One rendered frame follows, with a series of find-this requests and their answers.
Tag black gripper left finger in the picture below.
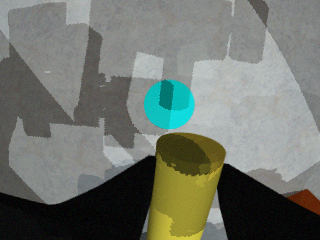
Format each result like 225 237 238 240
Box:
0 156 156 240

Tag cyan circle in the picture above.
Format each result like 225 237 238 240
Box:
144 79 195 129

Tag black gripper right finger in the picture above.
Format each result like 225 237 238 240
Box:
217 164 320 240

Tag yellow tall cylinder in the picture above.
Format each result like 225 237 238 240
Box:
147 132 225 240

